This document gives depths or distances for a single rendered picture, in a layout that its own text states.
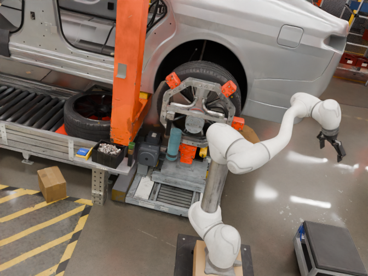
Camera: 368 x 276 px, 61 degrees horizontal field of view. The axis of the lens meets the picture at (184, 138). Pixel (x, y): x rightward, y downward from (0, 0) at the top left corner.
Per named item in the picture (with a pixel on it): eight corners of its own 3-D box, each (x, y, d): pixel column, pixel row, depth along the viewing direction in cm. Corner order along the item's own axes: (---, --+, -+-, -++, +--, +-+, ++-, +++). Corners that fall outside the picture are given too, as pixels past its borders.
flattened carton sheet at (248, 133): (251, 127, 409) (252, 125, 407) (267, 153, 365) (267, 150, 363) (229, 126, 402) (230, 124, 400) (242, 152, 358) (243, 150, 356)
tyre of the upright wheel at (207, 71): (219, 45, 236) (148, 80, 260) (217, 55, 216) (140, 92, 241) (253, 115, 263) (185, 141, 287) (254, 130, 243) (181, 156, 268)
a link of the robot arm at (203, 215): (201, 246, 185) (182, 219, 199) (222, 236, 193) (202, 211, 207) (228, 143, 140) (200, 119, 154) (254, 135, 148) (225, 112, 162)
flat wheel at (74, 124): (134, 112, 336) (136, 93, 323) (135, 149, 283) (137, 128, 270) (70, 107, 323) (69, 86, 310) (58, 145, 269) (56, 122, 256)
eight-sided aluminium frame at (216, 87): (223, 148, 254) (241, 88, 224) (223, 153, 249) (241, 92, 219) (158, 133, 256) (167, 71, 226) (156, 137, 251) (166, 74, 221)
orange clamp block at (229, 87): (226, 93, 230) (236, 86, 225) (226, 98, 223) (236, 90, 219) (220, 86, 228) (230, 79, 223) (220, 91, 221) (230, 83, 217)
